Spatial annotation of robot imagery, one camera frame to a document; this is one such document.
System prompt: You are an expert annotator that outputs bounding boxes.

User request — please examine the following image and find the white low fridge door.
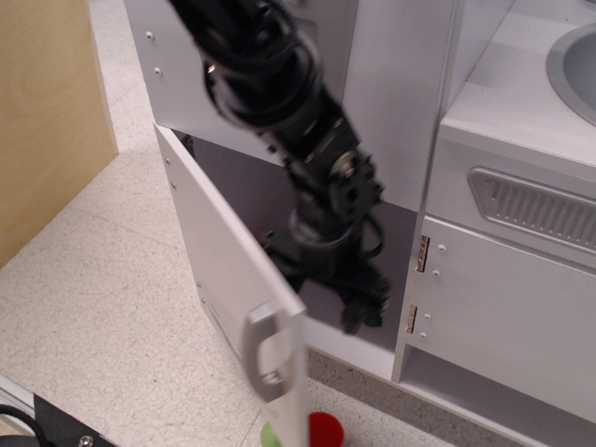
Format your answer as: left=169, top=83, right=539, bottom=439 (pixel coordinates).
left=154, top=125, right=309, bottom=446

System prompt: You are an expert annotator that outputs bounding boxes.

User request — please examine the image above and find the lower brass hinge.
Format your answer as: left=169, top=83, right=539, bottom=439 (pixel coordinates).
left=405, top=305, right=417, bottom=333

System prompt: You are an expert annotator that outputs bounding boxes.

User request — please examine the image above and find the red toy cup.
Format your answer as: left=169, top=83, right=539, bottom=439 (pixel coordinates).
left=308, top=412, right=345, bottom=447

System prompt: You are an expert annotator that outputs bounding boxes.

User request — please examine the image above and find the black braided cable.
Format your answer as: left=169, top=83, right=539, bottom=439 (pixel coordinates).
left=0, top=403, right=52, bottom=447

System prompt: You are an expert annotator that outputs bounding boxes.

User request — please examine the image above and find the green toy inside fridge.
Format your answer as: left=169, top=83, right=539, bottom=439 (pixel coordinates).
left=364, top=316, right=383, bottom=328

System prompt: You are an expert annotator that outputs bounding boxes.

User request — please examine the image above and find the green toy ball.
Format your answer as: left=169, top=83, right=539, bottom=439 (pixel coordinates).
left=260, top=423, right=280, bottom=447

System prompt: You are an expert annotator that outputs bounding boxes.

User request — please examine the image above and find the white toy kitchen cabinet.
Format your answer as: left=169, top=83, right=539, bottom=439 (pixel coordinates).
left=126, top=1, right=595, bottom=446

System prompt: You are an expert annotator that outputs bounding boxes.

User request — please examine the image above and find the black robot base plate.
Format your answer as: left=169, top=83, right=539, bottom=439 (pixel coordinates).
left=34, top=395, right=116, bottom=447

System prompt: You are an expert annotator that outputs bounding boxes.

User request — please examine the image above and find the wooden board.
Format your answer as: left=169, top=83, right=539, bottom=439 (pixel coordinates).
left=1, top=1, right=117, bottom=264

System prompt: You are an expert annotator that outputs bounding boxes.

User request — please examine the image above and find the upper brass hinge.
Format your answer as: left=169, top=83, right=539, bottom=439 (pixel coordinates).
left=415, top=236, right=429, bottom=273

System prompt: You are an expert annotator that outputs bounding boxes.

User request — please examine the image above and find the grey toy sink basin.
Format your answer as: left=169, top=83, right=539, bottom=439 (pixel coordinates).
left=546, top=23, right=595, bottom=126

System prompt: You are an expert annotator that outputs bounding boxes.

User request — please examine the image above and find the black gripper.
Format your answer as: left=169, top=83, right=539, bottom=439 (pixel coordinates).
left=269, top=218, right=390, bottom=334

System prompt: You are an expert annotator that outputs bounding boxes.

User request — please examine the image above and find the brass hinge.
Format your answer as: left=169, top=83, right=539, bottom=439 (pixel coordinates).
left=415, top=236, right=429, bottom=273
left=405, top=305, right=417, bottom=333

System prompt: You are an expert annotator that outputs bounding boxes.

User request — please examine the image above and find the white oven door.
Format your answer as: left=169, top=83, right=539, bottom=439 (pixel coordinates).
left=405, top=218, right=595, bottom=421

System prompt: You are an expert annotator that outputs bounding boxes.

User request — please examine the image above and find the grey oven vent panel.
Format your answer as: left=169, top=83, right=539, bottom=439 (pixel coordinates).
left=467, top=167, right=595, bottom=253

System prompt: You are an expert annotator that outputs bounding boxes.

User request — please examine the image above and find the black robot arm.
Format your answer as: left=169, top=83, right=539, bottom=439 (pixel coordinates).
left=173, top=1, right=390, bottom=334

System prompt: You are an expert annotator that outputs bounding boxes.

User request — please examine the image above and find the grey fridge door handle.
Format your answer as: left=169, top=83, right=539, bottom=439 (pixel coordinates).
left=241, top=302, right=295, bottom=403

